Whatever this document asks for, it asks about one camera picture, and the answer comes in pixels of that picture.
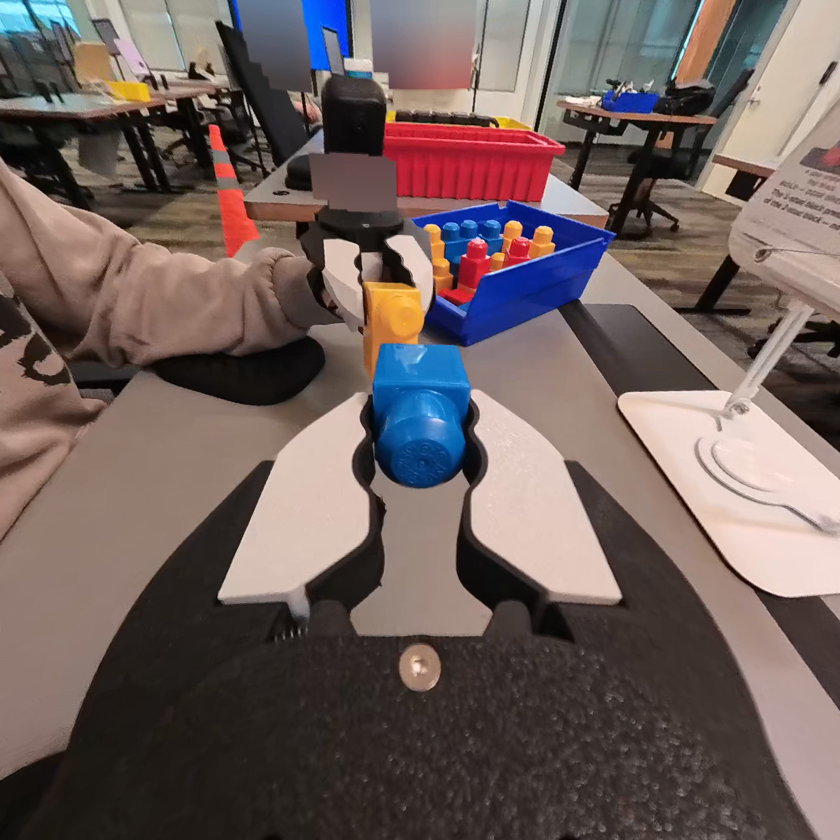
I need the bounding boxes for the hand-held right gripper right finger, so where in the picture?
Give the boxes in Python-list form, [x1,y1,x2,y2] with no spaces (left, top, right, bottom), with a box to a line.
[457,390,624,606]

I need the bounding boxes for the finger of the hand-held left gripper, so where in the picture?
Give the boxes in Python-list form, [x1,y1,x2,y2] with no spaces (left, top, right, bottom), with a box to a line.
[386,234,437,316]
[320,238,366,331]

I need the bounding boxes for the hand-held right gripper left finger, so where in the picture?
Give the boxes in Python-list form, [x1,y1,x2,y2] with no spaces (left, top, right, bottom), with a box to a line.
[217,391,388,624]

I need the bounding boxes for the yellow two-stud toy block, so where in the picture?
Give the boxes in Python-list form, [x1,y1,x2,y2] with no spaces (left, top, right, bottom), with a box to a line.
[361,281,426,376]

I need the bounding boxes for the pile of coloured toy blocks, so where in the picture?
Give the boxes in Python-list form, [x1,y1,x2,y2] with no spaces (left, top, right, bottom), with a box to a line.
[423,220,557,306]

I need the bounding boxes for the blue plastic bin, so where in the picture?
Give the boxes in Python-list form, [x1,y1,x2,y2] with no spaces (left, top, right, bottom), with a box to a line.
[410,200,616,347]
[600,88,659,112]

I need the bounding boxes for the blue single-stud toy block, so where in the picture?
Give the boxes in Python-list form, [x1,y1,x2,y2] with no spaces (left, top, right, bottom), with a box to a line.
[372,343,472,490]

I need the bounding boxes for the person's left forearm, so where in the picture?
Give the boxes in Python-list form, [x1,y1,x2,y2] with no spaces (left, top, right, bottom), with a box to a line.
[0,157,342,368]

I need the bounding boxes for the row of black cases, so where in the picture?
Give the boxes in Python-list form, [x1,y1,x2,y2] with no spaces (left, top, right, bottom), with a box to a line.
[394,110,500,127]

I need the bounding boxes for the red ribbed plastic bin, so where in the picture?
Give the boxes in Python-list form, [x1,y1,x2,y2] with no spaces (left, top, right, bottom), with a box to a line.
[382,121,567,201]

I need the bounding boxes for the orange traffic cone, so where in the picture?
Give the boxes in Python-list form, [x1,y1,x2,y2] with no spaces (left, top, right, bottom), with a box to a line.
[209,123,258,258]

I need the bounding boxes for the black bag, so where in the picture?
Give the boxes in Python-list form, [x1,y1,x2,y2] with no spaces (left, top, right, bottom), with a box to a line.
[656,79,716,114]

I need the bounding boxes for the wooden pillar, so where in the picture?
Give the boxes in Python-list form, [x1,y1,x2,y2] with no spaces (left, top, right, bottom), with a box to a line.
[676,0,739,86]

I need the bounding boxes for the printed instruction sheet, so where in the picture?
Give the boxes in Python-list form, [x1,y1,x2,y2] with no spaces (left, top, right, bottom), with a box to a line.
[728,98,840,303]

